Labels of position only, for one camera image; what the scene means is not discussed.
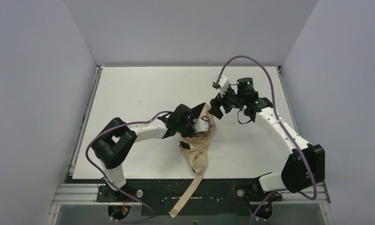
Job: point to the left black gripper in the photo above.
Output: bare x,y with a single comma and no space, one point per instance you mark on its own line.
191,116

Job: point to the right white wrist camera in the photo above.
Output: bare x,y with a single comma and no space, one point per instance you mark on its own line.
220,82

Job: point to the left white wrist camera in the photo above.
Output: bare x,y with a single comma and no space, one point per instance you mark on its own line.
202,125

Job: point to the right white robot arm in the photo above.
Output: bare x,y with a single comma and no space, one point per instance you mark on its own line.
305,162

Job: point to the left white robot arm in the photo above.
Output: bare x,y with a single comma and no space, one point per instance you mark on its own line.
114,142

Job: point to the black and beige umbrella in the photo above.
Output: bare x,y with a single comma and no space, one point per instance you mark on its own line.
195,150

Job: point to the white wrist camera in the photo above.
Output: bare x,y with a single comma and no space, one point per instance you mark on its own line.
220,82
202,125

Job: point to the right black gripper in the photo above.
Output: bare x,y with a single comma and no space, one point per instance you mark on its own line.
224,103

